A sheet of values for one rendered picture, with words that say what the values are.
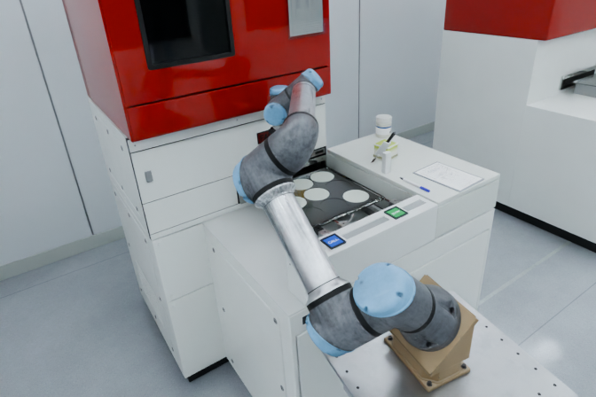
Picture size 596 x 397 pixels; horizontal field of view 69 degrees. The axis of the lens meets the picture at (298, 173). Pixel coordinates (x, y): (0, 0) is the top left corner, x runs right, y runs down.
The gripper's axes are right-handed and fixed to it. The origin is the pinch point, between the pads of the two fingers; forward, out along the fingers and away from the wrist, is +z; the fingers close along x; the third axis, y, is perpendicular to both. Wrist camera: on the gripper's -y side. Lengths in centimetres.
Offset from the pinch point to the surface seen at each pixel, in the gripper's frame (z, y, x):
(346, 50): -4, 17, -230
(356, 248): 3.0, -30.4, 37.2
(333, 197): 7.3, -16.5, 0.3
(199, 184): -1.0, 32.0, 13.7
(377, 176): 2.3, -31.8, -9.7
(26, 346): 97, 142, 25
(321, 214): 7.4, -14.5, 13.6
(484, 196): 7, -71, -10
